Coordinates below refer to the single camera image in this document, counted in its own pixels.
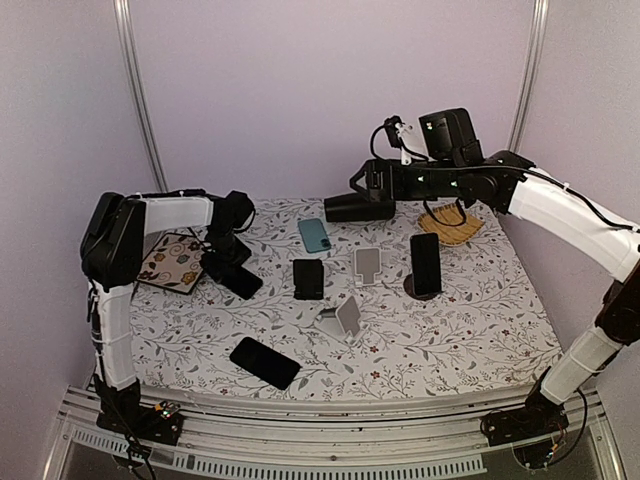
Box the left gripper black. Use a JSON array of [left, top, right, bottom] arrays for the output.
[[200, 226, 251, 281]]

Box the black smartphone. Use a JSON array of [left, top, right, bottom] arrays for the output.
[[219, 266, 264, 300], [230, 337, 301, 391]]

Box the white folding phone stand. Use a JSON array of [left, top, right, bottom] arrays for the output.
[[353, 247, 381, 286]]

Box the blue smartphone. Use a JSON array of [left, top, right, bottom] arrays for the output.
[[410, 233, 442, 294]]

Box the round wooden base phone stand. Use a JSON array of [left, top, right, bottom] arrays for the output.
[[403, 275, 441, 301]]

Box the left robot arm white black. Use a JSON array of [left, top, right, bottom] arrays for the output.
[[80, 189, 262, 434]]

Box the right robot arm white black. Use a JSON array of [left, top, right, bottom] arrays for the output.
[[349, 108, 639, 436]]

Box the black folding phone stand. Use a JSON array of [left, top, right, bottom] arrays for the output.
[[293, 259, 324, 300]]

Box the grey white phone stand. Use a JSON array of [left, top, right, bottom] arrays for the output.
[[314, 296, 369, 346]]

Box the black cylinder speaker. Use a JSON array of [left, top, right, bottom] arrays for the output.
[[323, 193, 396, 223]]

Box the floral square coaster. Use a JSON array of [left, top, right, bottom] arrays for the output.
[[137, 232, 204, 295]]

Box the teal smartphone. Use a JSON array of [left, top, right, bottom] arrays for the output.
[[298, 218, 331, 254]]

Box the woven bamboo tray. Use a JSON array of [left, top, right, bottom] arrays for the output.
[[418, 203, 484, 247]]

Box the black smartphone front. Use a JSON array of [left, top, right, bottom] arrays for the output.
[[230, 337, 301, 391]]

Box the floral table mat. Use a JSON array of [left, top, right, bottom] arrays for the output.
[[128, 199, 561, 402]]

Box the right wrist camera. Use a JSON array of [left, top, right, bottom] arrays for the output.
[[383, 115, 429, 166]]

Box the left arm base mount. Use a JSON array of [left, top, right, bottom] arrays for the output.
[[96, 396, 184, 446]]

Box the right aluminium corner post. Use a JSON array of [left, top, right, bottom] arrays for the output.
[[508, 0, 550, 152]]

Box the aluminium corner post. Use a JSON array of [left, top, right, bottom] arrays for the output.
[[113, 0, 169, 193], [508, 0, 550, 152]]

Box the perforated cable tray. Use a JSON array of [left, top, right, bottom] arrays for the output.
[[64, 427, 489, 479]]

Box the front aluminium rail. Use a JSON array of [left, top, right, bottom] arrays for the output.
[[54, 384, 609, 459]]

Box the left aluminium corner post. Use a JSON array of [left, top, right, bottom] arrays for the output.
[[113, 0, 169, 193]]

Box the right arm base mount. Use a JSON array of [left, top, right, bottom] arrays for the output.
[[480, 395, 569, 446]]

